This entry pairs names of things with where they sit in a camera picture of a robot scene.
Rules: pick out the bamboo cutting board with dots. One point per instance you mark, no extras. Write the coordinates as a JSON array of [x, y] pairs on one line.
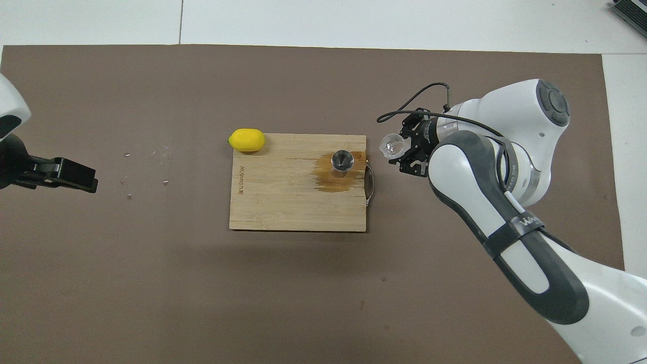
[[278, 192]]

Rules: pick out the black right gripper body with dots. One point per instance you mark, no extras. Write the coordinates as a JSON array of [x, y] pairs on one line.
[[423, 139]]

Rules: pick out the clear glass cup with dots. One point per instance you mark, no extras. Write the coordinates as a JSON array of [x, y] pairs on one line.
[[393, 146]]

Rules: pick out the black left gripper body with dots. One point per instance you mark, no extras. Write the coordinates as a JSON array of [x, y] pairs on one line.
[[10, 162]]

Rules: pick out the brown table mat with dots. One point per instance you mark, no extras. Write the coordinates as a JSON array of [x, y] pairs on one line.
[[101, 278]]

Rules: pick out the grey ribbed device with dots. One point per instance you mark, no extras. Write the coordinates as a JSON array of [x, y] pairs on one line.
[[634, 10]]

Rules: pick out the yellow lemon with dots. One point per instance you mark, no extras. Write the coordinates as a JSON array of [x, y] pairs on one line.
[[246, 140]]

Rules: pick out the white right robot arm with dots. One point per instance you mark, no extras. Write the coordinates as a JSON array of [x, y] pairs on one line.
[[525, 116]]

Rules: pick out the steel jigger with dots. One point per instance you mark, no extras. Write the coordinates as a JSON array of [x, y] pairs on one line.
[[342, 162]]

